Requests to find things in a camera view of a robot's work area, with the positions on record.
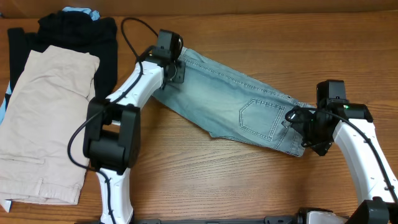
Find black garment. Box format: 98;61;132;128
7;11;118;99

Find light blue garment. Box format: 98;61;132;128
0;6;101;213

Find light blue denim shorts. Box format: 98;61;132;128
153;48;307;157

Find beige folded shorts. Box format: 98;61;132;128
1;46;100;205

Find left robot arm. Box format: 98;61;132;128
83;46;185;223

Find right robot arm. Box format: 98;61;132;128
285;102;397;223

